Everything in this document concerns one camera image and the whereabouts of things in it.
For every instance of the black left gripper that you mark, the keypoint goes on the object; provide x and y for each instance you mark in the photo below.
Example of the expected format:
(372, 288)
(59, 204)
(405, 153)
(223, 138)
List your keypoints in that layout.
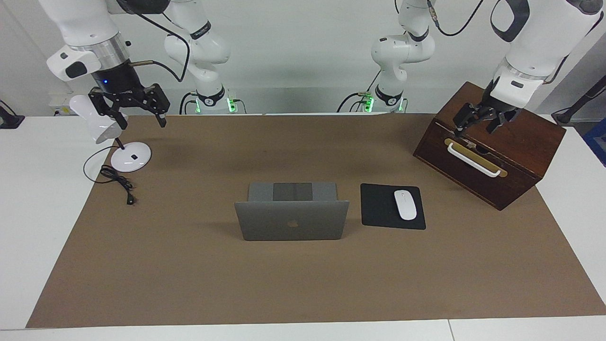
(494, 111)

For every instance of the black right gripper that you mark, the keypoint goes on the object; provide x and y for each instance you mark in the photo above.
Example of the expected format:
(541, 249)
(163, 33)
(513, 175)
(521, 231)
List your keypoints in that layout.
(120, 80)

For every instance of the grey laptop with apple logo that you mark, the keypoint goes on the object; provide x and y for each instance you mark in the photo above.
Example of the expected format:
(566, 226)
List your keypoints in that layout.
(293, 222)

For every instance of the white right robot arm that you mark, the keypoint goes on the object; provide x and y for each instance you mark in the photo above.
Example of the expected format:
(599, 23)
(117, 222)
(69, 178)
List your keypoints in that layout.
(80, 23)

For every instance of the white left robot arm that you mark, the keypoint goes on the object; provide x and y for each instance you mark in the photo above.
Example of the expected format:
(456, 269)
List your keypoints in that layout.
(539, 38)

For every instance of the white desk lamp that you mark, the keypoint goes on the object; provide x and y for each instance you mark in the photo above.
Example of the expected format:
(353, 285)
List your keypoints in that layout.
(131, 157)

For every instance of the dark brown wooden box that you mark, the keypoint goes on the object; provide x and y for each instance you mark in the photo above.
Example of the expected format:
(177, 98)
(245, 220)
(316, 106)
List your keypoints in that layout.
(525, 142)

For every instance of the black stand leg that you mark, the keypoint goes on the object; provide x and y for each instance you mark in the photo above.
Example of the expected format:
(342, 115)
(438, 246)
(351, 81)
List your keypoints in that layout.
(580, 102)

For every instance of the white computer mouse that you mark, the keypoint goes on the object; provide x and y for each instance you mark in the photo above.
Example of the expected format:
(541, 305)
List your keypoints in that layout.
(405, 204)

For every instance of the blue bin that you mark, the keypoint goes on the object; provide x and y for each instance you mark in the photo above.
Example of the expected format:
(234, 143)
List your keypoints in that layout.
(597, 142)

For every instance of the black clamp foot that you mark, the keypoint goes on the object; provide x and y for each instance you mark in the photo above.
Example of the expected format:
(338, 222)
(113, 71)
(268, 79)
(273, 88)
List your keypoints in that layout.
(9, 118)

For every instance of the black mouse pad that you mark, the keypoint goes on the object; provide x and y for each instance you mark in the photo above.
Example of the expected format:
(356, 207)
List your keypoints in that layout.
(378, 208)

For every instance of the brown table mat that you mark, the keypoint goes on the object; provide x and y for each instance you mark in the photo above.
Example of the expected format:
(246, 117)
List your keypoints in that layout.
(303, 284)

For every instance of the pale wall socket strip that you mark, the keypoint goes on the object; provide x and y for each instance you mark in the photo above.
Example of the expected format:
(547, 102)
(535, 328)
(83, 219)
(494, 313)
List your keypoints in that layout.
(59, 102)

